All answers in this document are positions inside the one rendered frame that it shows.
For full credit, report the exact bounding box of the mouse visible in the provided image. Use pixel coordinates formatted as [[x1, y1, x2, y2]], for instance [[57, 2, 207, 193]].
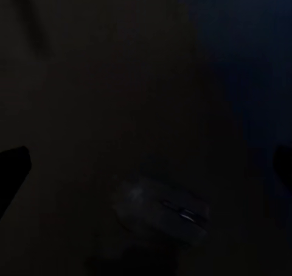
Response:
[[112, 172, 210, 252]]

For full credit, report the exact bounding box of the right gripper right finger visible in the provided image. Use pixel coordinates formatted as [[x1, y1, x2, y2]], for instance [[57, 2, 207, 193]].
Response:
[[273, 146, 292, 195]]

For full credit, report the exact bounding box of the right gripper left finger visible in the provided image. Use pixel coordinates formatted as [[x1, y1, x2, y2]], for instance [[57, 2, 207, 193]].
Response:
[[0, 146, 32, 219]]

